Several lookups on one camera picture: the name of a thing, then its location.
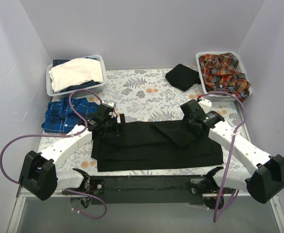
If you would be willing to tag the right white plastic basket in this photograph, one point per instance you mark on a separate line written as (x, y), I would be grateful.
(200, 60)

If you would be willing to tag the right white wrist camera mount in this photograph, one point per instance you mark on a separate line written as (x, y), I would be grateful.
(204, 103)

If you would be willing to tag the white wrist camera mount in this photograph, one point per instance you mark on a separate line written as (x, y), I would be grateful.
(204, 103)
(113, 106)

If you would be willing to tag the cream white folded shirt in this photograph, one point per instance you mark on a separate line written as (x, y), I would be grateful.
(75, 72)

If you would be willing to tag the folded black shirt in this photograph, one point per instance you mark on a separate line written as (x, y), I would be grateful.
(182, 77)

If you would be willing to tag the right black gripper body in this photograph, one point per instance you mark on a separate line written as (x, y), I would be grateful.
(189, 124)

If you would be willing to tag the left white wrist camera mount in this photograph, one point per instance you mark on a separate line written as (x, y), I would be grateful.
(113, 106)

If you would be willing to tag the floral patterned table mat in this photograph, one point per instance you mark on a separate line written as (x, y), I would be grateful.
(145, 95)

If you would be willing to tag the red plaid shirt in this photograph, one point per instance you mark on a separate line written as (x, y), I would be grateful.
(225, 75)

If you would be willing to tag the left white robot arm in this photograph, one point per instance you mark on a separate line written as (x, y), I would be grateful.
(40, 173)

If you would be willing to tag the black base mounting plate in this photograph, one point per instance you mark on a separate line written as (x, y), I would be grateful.
(151, 189)

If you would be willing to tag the black long sleeve shirt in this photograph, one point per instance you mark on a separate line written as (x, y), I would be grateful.
(155, 145)

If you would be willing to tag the blue plaid shirt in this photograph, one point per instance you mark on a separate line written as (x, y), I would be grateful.
(59, 117)

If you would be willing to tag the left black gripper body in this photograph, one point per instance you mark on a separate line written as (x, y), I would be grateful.
(116, 124)

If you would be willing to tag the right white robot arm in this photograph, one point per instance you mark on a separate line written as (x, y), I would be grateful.
(264, 174)

